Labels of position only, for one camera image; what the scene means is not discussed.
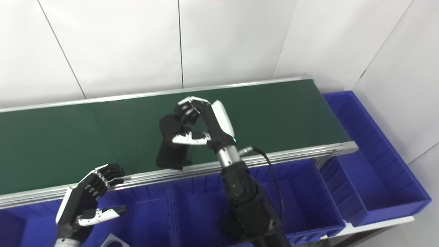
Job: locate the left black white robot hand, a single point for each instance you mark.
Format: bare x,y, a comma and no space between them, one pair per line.
82,199

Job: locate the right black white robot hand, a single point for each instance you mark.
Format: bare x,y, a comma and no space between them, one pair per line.
219,127

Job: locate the black cylinder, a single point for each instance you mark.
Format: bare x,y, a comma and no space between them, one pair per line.
168,151
229,226

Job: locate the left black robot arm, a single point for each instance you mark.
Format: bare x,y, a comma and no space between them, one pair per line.
67,243

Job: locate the blue plastic bin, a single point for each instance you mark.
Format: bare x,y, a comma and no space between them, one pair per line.
301,199
377,178
144,223

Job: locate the aluminium conveyor support leg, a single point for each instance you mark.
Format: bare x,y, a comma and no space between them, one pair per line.
322,161

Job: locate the green conveyor belt aluminium frame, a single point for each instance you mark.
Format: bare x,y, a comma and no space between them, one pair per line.
68,144

